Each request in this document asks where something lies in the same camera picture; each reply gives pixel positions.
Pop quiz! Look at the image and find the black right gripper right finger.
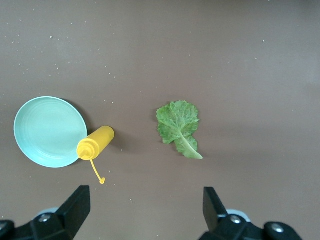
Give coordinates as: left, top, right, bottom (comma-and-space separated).
199, 186, 266, 240

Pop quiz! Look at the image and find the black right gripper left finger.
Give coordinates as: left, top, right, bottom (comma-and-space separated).
17, 185, 91, 240

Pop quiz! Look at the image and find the yellow mustard squeeze bottle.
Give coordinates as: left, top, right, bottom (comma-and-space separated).
76, 125, 116, 185

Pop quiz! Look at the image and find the green lettuce leaf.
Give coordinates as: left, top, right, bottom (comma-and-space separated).
156, 100, 204, 160

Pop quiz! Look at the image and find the light green plate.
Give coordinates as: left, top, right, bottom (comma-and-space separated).
13, 96, 88, 169

